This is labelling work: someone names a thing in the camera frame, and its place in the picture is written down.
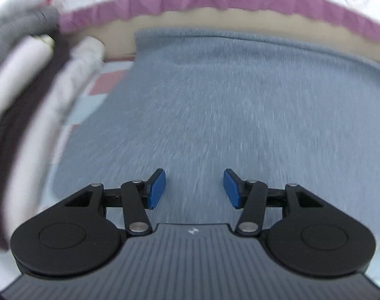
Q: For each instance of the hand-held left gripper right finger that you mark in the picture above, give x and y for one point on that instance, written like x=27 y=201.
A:
x=232 y=190

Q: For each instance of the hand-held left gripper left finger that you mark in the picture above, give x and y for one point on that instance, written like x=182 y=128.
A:
x=155 y=190

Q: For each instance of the grey sweatpants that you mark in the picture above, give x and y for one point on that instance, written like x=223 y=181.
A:
x=240 y=100

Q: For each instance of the beige headboard panel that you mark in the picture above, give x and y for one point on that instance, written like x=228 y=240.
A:
x=208 y=18

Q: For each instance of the thin cream folded garment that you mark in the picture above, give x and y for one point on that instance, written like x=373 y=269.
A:
x=18 y=65

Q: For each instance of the grey knit sweater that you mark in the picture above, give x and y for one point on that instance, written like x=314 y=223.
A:
x=24 y=18

